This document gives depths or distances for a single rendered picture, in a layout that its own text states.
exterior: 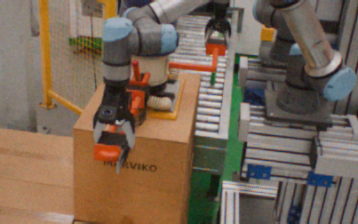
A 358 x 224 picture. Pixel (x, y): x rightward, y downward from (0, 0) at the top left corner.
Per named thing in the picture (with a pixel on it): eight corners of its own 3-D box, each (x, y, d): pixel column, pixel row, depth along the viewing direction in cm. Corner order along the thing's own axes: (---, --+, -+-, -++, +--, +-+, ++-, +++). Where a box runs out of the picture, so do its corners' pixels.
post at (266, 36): (239, 176, 328) (261, 24, 283) (250, 177, 328) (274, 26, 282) (238, 182, 322) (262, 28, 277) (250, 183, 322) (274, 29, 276)
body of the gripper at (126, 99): (132, 110, 146) (134, 71, 141) (127, 124, 138) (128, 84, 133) (106, 108, 147) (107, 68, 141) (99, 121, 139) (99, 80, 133)
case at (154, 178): (110, 140, 248) (112, 63, 230) (193, 151, 246) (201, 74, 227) (74, 220, 195) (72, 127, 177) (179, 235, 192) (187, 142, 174)
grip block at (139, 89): (122, 94, 180) (123, 79, 178) (149, 98, 180) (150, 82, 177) (117, 105, 173) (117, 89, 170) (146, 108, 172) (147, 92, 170)
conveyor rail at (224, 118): (230, 30, 464) (233, 10, 455) (235, 31, 463) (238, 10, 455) (213, 170, 258) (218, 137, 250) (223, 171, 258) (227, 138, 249)
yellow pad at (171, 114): (161, 80, 218) (162, 69, 216) (184, 83, 217) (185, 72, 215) (148, 117, 188) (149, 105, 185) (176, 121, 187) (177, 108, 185)
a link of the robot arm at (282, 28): (290, 42, 216) (296, 10, 210) (267, 32, 226) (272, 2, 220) (309, 37, 223) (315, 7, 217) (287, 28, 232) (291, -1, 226)
